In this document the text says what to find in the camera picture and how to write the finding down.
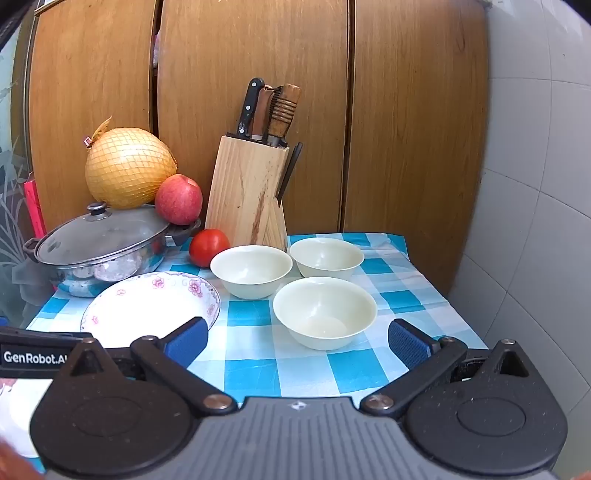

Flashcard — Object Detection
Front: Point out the red tomato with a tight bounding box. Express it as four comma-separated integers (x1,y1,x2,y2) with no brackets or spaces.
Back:
189,229,230,268

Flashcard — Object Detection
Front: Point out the cream bowl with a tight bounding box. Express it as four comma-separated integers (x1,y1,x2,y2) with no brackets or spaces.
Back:
272,276,378,350
289,237,365,280
210,244,293,300

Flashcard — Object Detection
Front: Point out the brown-handled knife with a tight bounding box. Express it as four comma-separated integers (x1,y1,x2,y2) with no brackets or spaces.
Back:
253,85,278,141

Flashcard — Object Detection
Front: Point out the steel pot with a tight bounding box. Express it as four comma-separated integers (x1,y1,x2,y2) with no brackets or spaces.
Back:
23,203,202,298

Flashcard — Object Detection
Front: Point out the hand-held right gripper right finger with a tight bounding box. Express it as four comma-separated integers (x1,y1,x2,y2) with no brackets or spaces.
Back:
360,318,532,418

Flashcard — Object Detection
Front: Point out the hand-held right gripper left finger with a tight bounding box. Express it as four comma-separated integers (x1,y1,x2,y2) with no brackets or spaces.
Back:
53,316,238,414

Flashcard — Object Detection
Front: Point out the frosted glass door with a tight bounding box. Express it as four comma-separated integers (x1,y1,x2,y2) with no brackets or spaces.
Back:
0,28,51,324

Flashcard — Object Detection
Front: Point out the ribbed wooden-handled knife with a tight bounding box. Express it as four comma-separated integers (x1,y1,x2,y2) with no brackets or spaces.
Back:
265,83,302,148

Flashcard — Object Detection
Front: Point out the red board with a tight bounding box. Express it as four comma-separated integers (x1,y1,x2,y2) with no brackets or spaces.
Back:
23,172,47,236

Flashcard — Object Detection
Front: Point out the wooden knife block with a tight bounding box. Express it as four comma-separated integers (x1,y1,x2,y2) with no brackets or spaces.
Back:
204,135,291,252

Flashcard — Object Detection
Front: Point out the pomelo in yellow net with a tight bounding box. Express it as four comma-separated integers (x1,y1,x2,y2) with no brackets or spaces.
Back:
83,116,178,210

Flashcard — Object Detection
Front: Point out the red apple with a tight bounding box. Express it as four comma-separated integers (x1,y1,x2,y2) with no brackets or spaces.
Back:
154,174,204,226

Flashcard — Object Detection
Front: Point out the blue white checkered tablecloth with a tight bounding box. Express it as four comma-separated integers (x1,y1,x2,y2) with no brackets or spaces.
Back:
25,231,490,400

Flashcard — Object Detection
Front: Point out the pink floral deep plate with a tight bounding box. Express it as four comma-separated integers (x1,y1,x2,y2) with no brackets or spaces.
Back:
80,271,221,352

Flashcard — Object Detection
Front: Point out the red flower white plate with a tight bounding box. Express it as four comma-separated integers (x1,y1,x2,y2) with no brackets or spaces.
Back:
0,378,43,459

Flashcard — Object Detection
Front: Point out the grey pot lid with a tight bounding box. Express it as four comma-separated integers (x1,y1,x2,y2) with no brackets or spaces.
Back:
34,202,174,268

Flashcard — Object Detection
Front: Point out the black-handled knife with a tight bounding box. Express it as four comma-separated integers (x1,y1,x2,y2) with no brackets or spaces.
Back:
236,78,265,139

